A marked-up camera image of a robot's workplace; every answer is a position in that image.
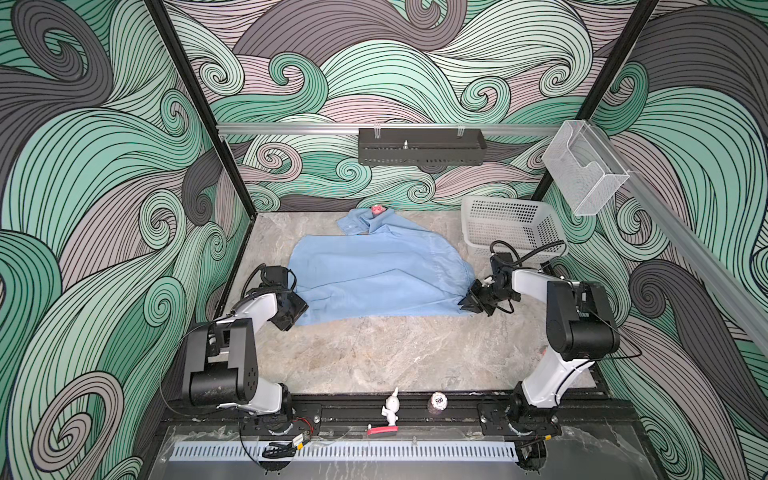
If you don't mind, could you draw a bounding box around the white perforated plastic basket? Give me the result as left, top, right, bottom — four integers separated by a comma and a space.
461, 196, 568, 264

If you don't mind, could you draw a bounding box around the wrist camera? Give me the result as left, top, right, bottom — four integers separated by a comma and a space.
259, 265, 291, 289
490, 252, 515, 278

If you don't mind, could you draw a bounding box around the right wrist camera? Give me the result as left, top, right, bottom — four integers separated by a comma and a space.
490, 252, 515, 278

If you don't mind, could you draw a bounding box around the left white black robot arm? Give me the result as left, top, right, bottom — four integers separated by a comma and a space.
181, 287, 308, 417

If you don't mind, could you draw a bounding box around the left black cable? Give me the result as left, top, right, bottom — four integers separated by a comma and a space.
158, 263, 298, 418

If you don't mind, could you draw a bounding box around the white rabbit figurine pink base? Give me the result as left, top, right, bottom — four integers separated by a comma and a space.
366, 388, 400, 438

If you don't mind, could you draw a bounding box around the white slotted cable duct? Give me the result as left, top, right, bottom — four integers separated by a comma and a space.
169, 440, 518, 463

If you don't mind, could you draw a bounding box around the right black cable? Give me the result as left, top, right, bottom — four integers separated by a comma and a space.
488, 239, 643, 397

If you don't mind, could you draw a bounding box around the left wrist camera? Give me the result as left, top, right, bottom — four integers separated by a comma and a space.
259, 265, 291, 289

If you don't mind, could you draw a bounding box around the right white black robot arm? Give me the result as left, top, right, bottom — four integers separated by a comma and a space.
459, 267, 620, 410

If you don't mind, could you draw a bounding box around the clear plastic wall bin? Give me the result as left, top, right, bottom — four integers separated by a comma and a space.
542, 120, 629, 217

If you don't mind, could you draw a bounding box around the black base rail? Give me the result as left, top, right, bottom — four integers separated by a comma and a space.
159, 388, 638, 439

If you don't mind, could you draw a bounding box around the aluminium rail back wall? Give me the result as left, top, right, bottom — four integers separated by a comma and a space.
216, 122, 560, 137

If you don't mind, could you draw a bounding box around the black cable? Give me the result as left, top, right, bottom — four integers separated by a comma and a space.
488, 239, 643, 397
158, 263, 298, 418

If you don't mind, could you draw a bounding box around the light blue long sleeve shirt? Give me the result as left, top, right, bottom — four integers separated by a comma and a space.
288, 209, 476, 326

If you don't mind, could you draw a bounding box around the aluminium rail wall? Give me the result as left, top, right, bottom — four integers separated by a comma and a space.
216, 122, 560, 137
597, 129, 767, 353

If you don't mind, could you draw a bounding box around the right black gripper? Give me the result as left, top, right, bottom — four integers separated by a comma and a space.
456, 279, 518, 317

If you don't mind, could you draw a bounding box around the aluminium rail right wall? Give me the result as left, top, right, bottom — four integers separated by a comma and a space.
597, 129, 767, 353

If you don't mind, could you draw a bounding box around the small round white figurine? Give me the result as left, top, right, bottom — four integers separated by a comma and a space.
427, 392, 448, 416

